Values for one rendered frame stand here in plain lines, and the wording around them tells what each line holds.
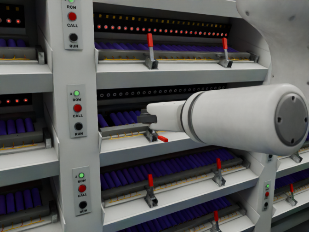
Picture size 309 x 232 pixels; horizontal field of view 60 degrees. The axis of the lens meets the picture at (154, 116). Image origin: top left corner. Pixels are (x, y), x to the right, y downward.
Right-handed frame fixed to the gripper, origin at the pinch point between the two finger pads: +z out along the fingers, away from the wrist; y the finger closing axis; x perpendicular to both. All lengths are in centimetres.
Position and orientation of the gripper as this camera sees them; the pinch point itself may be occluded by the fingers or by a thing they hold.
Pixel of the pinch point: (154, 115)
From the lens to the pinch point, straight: 57.6
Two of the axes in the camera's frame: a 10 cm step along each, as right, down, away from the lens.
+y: -8.7, 1.0, -4.9
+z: -4.9, -0.2, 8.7
